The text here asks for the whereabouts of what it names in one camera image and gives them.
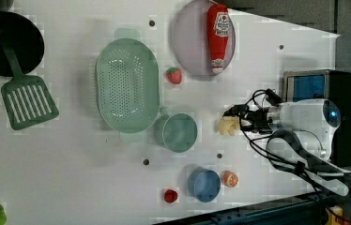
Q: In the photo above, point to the red plush ketchup bottle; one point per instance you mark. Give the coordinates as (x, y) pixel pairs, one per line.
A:
(218, 28)

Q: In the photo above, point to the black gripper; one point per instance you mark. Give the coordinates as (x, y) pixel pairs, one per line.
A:
(253, 121)

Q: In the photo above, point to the grey round plate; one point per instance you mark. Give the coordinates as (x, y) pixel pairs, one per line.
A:
(190, 38)

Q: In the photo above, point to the green colander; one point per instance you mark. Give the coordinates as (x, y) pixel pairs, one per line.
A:
(127, 79)

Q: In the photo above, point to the small red plush fruit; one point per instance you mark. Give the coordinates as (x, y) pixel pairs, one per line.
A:
(170, 196)

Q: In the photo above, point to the green mug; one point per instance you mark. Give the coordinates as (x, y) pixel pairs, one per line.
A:
(175, 131)

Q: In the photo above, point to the blue bin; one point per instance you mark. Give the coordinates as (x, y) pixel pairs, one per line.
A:
(329, 92)

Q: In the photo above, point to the peeled plush banana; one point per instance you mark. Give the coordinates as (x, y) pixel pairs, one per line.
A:
(229, 124)

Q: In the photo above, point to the black frying pan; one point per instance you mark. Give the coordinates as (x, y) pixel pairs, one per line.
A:
(25, 39)

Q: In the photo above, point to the plush strawberry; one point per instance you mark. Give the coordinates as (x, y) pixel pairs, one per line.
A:
(174, 75)

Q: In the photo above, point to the plush orange slice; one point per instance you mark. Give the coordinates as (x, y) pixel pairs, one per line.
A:
(230, 179)

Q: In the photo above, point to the blue cup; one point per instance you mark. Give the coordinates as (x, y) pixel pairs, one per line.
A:
(204, 185)

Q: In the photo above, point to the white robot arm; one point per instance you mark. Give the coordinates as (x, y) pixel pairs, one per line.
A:
(299, 140)

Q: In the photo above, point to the green slotted spatula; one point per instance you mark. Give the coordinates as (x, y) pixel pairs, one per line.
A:
(27, 99)

